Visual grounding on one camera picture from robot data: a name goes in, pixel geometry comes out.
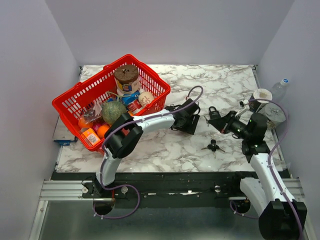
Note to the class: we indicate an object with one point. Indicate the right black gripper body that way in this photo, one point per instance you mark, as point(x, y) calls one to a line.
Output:
point(234, 125)

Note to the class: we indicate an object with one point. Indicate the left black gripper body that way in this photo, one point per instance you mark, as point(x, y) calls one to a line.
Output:
point(187, 126)

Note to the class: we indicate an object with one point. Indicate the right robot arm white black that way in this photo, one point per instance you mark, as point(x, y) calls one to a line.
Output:
point(280, 215)

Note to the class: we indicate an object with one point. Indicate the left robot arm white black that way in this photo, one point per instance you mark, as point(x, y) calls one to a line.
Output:
point(124, 135)

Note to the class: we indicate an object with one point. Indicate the black-headed key bunch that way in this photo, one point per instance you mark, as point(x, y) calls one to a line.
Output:
point(213, 147)

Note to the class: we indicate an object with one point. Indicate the black padlock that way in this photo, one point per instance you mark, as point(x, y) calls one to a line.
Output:
point(213, 114)

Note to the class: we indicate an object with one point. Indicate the grey-wrapped toilet paper roll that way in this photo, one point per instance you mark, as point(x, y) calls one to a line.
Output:
point(275, 115)

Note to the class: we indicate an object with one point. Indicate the clear plastic water bottle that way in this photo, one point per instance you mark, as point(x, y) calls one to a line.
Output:
point(279, 90)

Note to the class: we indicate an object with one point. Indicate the brown-lid ice cream cup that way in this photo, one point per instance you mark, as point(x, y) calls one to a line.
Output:
point(127, 79)

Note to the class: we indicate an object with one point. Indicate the green netted melon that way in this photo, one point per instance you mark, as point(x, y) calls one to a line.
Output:
point(112, 110)

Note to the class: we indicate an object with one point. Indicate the orange snack box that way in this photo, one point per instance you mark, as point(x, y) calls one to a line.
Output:
point(89, 136)

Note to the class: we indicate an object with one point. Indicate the orange fruit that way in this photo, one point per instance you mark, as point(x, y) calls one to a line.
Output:
point(82, 123)

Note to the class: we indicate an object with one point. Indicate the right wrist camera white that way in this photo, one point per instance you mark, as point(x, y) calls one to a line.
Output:
point(244, 107)

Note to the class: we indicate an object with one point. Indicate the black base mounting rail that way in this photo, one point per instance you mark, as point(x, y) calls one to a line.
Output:
point(164, 189)

